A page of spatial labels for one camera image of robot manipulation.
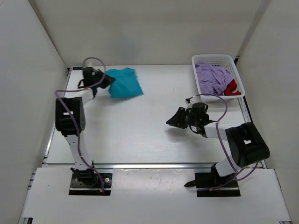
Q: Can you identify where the teal t shirt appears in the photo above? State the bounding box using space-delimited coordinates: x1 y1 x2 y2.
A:
106 68 143 98

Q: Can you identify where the purple t shirt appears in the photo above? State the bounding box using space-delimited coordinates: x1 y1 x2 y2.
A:
195 62 234 96

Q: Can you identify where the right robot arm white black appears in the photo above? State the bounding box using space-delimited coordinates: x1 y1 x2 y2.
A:
166 102 270 191

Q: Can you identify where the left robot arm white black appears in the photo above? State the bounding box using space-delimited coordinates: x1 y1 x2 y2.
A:
55 67 115 192

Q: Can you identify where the dark label sticker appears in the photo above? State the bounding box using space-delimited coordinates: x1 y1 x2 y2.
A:
72 66 83 70

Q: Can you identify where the red t shirt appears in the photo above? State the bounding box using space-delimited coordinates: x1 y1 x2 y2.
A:
224 79 241 96

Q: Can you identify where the white plastic basket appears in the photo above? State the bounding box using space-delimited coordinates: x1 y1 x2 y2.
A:
192 54 245 102

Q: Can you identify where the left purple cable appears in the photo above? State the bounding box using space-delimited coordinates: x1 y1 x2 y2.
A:
55 57 106 193

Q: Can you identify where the purple cable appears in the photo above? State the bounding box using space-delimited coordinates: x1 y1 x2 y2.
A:
55 57 106 193
189 93 259 182

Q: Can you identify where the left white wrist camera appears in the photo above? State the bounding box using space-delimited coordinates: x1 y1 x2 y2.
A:
84 59 94 68

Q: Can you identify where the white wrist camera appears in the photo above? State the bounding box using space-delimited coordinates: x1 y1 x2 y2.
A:
185 96 198 105
84 59 94 68

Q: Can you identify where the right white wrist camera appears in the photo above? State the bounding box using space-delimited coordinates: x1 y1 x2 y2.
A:
185 96 198 105

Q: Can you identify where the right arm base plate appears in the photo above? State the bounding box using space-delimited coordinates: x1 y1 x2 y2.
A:
195 173 241 197

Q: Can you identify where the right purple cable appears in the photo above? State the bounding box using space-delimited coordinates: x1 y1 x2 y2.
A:
189 93 259 182

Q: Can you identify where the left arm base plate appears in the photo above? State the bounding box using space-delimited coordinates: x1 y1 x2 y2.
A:
69 173 113 196

